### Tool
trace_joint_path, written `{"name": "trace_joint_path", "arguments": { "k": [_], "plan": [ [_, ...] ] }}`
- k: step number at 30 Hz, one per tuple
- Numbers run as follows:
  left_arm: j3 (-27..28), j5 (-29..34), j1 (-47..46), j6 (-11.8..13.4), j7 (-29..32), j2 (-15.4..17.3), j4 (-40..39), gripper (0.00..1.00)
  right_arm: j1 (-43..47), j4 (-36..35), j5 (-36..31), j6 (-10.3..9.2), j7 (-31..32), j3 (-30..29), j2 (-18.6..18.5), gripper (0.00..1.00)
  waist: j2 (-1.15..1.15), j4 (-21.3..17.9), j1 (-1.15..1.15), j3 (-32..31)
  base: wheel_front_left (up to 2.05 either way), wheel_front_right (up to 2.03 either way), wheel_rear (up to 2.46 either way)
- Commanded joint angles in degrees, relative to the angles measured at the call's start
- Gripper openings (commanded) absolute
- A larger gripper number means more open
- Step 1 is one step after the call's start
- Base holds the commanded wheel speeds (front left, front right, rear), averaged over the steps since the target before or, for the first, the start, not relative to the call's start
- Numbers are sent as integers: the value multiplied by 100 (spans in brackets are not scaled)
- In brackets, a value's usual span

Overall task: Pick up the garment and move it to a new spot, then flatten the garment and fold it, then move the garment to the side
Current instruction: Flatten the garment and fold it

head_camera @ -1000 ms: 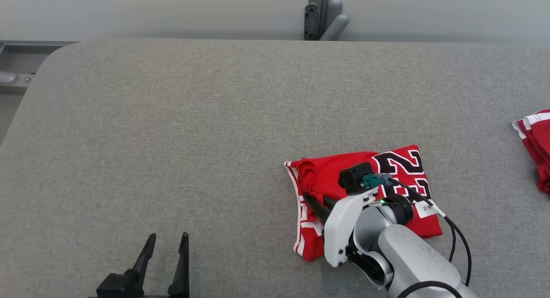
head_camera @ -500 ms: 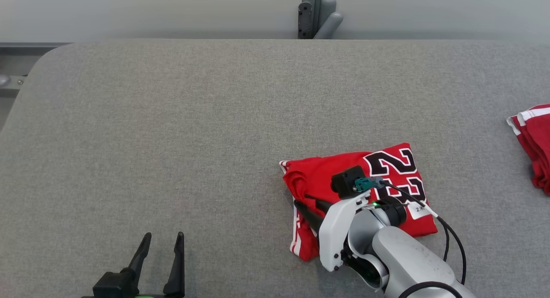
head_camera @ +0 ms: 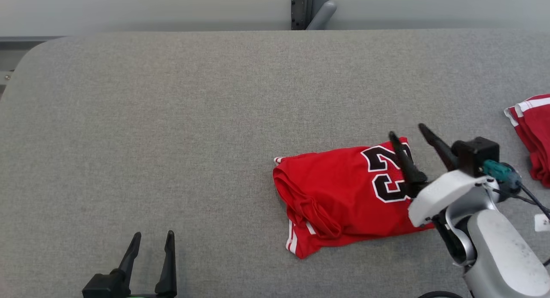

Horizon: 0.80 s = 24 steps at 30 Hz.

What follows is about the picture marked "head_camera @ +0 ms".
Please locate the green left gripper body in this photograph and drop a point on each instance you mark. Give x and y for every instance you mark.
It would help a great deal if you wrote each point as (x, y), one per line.
(144, 296)

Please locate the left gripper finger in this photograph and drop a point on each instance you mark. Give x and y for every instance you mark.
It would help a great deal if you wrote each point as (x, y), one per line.
(168, 268)
(129, 259)

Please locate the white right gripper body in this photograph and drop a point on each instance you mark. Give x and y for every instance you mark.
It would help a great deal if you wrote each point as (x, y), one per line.
(438, 195)

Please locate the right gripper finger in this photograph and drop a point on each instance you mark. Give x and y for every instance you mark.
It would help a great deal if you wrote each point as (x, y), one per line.
(440, 147)
(408, 169)

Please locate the red and white basketball jersey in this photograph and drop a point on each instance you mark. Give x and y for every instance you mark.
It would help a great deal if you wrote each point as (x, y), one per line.
(335, 190)

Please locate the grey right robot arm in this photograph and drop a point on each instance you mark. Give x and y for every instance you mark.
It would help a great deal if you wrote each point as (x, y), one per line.
(502, 255)

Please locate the red garment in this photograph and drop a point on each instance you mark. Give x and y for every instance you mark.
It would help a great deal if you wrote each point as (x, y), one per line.
(537, 139)

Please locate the grey fabric sofa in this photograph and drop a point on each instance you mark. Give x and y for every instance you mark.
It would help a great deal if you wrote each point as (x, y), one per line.
(172, 117)

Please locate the light grey angled tube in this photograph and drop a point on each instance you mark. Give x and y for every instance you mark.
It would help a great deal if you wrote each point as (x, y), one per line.
(324, 16)

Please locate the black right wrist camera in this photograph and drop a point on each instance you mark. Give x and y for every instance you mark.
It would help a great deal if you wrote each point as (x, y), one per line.
(475, 154)

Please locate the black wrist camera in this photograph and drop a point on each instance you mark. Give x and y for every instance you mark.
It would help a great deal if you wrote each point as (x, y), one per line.
(99, 288)
(475, 154)

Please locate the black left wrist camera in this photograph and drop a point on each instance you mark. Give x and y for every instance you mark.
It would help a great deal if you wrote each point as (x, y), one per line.
(99, 288)

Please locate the dark grey metal post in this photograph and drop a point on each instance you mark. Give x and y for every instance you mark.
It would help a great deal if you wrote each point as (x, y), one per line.
(298, 10)

